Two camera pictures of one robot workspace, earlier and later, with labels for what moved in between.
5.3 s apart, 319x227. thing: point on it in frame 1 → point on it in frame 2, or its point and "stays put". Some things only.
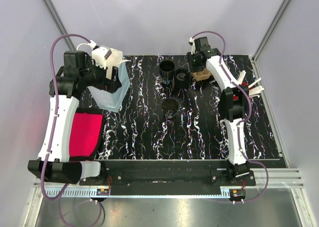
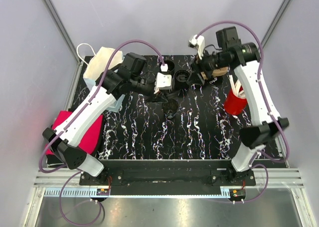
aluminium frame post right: [287, 0] stays put
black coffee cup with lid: [181, 79] stays put
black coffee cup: [169, 107] stays put
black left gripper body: [95, 76] → [143, 86]
